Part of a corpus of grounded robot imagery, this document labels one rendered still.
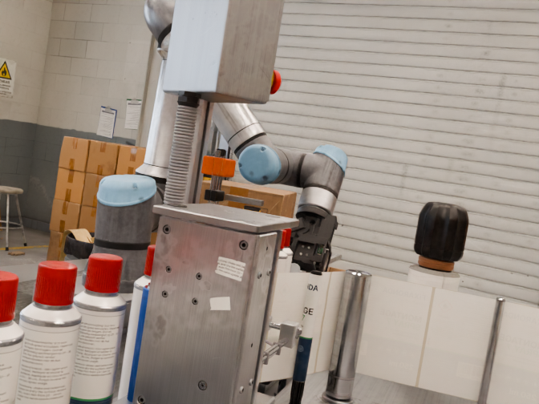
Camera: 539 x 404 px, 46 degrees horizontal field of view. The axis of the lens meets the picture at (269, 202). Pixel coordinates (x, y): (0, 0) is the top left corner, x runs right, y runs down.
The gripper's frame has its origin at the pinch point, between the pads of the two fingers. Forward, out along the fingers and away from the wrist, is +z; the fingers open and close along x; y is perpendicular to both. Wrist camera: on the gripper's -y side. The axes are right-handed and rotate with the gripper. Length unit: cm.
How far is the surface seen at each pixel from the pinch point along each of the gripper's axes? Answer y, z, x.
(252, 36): -1, -24, -48
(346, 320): 19.0, 9.1, -28.9
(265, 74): 0.7, -20.6, -43.1
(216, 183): -7.1, -8.4, -29.1
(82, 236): -178, -70, 187
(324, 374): 15.0, 13.8, -13.1
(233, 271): 14, 17, -63
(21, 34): -470, -336, 341
